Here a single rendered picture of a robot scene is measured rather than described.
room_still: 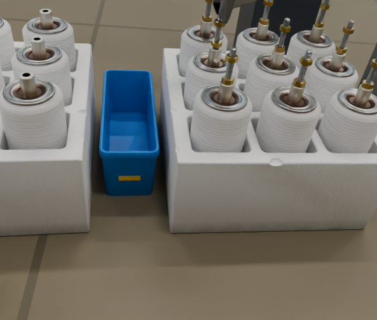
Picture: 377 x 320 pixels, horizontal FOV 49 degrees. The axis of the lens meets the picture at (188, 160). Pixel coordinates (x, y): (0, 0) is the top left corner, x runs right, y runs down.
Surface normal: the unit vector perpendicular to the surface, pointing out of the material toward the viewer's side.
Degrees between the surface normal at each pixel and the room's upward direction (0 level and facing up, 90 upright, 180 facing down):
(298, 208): 90
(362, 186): 90
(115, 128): 0
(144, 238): 0
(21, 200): 90
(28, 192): 90
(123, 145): 0
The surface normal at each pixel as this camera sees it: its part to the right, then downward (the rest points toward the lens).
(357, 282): 0.10, -0.74
